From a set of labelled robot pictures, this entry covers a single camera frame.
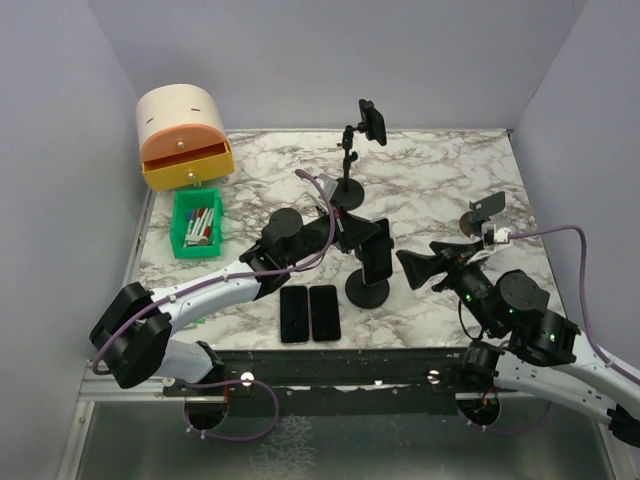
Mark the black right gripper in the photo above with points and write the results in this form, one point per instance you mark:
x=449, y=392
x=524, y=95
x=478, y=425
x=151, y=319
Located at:
x=448, y=256

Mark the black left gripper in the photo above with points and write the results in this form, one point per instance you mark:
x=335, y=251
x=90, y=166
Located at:
x=350, y=230

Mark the brown round base phone stand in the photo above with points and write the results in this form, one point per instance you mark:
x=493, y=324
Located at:
x=481, y=211

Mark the short black phone stand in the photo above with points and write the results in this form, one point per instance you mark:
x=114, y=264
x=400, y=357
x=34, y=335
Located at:
x=362, y=295

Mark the black phone with pink edge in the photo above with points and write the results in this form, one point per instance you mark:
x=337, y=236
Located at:
x=325, y=315

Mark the black phone with white edge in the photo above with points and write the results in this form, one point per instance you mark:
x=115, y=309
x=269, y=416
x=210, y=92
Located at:
x=294, y=315

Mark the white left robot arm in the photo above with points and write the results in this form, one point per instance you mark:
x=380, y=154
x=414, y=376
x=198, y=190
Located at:
x=133, y=338

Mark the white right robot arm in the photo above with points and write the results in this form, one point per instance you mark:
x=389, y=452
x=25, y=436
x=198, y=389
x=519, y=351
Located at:
x=528, y=347

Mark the tall black phone stand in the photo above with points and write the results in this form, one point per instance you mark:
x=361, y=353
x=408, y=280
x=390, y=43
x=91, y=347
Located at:
x=350, y=193

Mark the markers in green bin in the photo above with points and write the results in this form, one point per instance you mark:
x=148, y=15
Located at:
x=199, y=227

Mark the green plastic bin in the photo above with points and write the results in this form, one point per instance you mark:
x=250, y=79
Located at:
x=185, y=201

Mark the beige and orange drawer box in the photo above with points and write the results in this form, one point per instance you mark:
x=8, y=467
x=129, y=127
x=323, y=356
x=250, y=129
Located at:
x=182, y=140

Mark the green capped marker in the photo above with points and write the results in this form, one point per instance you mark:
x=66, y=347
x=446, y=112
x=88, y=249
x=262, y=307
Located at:
x=196, y=324

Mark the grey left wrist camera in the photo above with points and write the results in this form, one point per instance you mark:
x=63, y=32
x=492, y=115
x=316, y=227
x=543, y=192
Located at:
x=329, y=185

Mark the black mounting rail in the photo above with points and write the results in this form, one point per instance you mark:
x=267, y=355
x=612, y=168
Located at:
x=340, y=382

